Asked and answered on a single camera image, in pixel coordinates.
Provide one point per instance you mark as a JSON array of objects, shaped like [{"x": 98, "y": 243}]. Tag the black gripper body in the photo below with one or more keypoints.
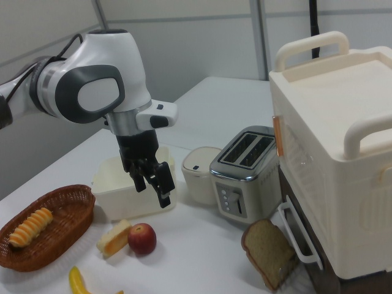
[{"x": 137, "y": 147}]

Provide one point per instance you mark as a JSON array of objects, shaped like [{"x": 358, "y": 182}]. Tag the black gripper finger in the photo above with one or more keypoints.
[
  {"x": 140, "y": 177},
  {"x": 163, "y": 183}
]

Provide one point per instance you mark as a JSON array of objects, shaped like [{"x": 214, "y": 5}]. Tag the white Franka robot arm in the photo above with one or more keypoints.
[{"x": 101, "y": 55}]

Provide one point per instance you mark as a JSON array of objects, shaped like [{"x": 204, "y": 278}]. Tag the open cream plastic box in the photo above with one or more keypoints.
[{"x": 122, "y": 202}]

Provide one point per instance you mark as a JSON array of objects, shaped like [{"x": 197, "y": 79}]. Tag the small cream lidded container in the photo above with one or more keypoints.
[{"x": 196, "y": 186}]

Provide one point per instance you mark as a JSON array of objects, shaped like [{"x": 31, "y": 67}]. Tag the red apple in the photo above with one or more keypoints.
[{"x": 142, "y": 240}]

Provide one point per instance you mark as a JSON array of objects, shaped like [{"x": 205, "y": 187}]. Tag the small bread piece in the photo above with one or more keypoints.
[{"x": 113, "y": 239}]

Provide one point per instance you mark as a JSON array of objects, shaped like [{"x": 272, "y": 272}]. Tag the brown wicker basket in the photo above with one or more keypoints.
[{"x": 70, "y": 220}]

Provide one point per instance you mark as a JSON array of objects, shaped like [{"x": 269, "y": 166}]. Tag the chrome two-slot toaster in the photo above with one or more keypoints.
[{"x": 260, "y": 196}]

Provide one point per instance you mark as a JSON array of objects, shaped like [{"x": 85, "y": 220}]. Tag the orange striped bread roll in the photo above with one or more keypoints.
[{"x": 30, "y": 227}]

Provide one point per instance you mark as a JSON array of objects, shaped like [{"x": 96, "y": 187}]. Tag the brown bread slice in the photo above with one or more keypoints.
[{"x": 266, "y": 251}]

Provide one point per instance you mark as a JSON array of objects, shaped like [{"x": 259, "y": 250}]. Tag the yellow banana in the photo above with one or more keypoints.
[{"x": 76, "y": 283}]

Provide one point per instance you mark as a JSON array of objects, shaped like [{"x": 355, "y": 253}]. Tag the black pole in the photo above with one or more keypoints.
[{"x": 314, "y": 24}]

